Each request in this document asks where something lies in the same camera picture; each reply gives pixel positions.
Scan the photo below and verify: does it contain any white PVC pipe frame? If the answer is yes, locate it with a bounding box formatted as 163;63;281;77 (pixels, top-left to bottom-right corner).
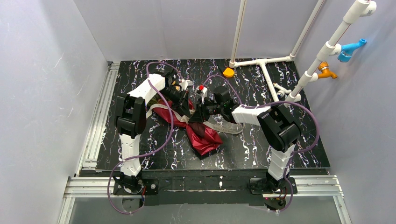
228;0;377;104

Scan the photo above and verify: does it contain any purple cable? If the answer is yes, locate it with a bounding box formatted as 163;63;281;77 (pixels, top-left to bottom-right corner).
107;62;183;215
201;74;320;214

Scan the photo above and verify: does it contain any aluminium rail frame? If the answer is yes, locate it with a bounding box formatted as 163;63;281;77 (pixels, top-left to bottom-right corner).
57;62;354;224

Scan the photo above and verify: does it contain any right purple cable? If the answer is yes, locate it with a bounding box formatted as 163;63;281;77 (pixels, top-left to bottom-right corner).
201;74;320;214

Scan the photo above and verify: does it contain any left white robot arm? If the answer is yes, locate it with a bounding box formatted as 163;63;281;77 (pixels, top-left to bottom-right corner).
114;71;192;188

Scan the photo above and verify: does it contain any beige ribbon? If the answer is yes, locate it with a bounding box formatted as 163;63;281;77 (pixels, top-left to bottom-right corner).
146;104;245;135

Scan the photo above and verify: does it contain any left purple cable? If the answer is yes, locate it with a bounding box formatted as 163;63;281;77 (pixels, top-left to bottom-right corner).
107;62;183;215

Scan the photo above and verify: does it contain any blue plastic faucet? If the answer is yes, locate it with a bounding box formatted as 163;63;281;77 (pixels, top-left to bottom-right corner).
337;39;367;63

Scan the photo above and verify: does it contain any orange plastic faucet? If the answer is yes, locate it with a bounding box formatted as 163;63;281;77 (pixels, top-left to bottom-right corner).
318;61;338;79

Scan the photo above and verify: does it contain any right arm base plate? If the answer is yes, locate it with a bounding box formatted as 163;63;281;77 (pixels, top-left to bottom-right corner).
247;177;298;212

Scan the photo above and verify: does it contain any orange tape measure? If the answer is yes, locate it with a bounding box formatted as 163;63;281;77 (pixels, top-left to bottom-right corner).
222;67;234;78

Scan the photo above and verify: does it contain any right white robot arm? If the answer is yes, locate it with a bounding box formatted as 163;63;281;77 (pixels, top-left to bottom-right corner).
189;86;301;182

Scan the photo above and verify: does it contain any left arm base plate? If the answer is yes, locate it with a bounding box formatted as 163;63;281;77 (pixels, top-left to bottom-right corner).
110;176;159;196

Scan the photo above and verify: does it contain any red wrapping paper sheet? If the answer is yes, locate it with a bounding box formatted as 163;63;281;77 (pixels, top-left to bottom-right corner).
149;101;223;155

